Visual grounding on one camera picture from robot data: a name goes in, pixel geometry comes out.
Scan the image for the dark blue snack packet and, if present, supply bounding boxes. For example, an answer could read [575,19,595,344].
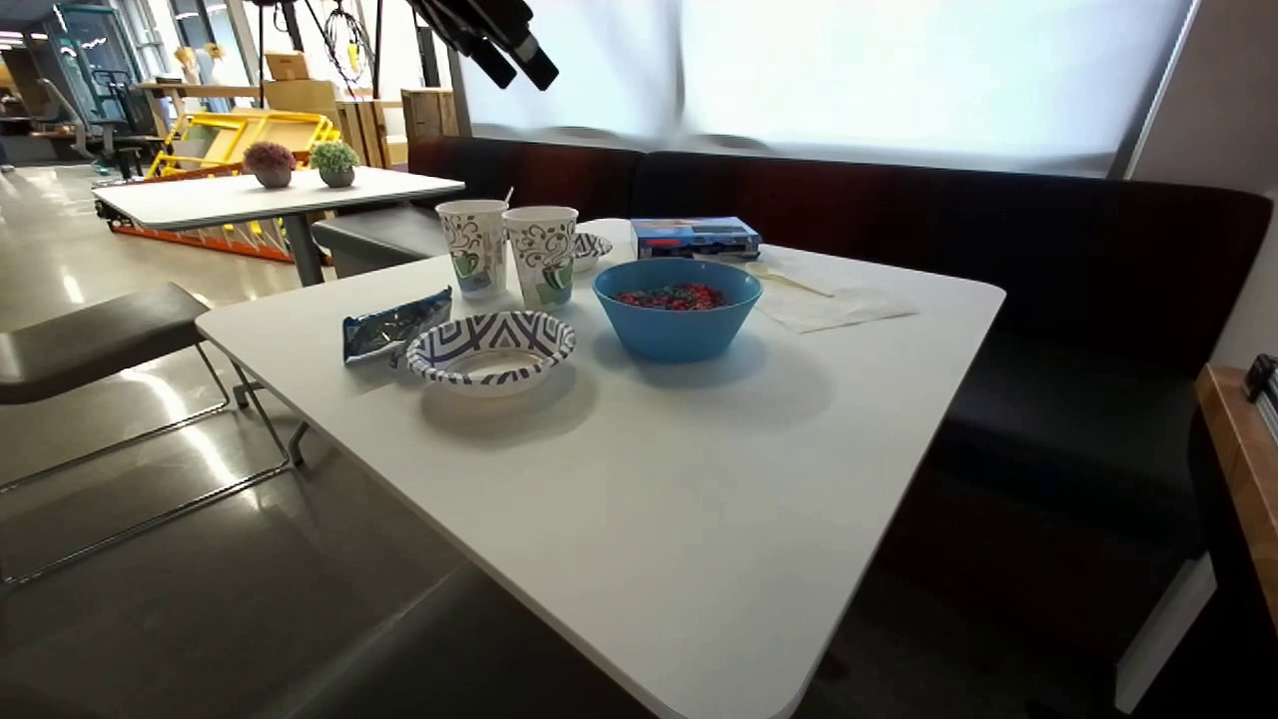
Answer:
[339,282,458,372]

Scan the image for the colourful beads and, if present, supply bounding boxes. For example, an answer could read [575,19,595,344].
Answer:
[612,281,735,317]

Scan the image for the beige cardboard box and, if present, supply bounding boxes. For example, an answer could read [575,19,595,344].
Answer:
[259,47,347,129]

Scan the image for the grey chair with metal legs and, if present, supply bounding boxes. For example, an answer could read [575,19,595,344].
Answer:
[0,281,311,593]

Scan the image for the white side table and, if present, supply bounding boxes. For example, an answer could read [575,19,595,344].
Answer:
[90,164,471,289]

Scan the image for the white embossed paper napkin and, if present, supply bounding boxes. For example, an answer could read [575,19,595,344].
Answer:
[755,254,922,340]

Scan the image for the patterned paper cup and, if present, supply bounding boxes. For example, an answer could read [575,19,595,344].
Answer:
[430,195,510,301]
[503,199,584,317]

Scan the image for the orange metal frame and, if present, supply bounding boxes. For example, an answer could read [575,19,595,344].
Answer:
[108,217,301,268]

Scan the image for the translucent white window screen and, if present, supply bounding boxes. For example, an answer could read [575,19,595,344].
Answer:
[442,0,1202,185]

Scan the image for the blue plastic bowl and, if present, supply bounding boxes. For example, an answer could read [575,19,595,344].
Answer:
[592,254,765,366]

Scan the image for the blue cardboard box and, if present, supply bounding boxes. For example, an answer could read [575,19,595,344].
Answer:
[627,212,765,268]

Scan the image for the patterned black white plate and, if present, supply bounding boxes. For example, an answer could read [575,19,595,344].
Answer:
[398,304,580,393]

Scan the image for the green round plant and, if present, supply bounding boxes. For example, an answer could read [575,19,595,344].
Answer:
[309,136,362,192]

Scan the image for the yellow metal frame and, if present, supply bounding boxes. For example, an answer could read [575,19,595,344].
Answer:
[140,105,347,185]

